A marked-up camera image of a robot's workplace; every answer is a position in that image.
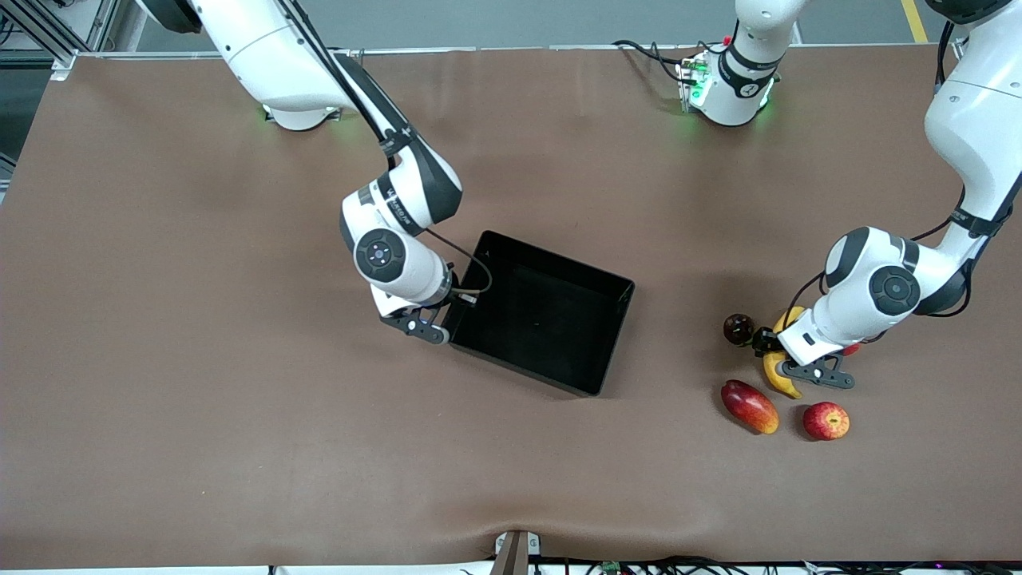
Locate aluminium frame with diagonal strut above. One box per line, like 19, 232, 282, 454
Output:
0, 0, 121, 81

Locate red yellow mango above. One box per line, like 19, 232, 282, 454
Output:
721, 379, 780, 435

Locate black left arm base cable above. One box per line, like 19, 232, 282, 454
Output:
611, 38, 687, 85

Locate black rectangular plastic box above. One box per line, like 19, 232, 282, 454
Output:
442, 230, 636, 398

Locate brown table mat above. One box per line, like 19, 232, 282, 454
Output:
0, 44, 1022, 569

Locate yellow banana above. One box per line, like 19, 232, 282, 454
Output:
763, 306, 807, 400

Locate red apple with yellow patch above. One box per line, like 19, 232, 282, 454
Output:
802, 402, 850, 442

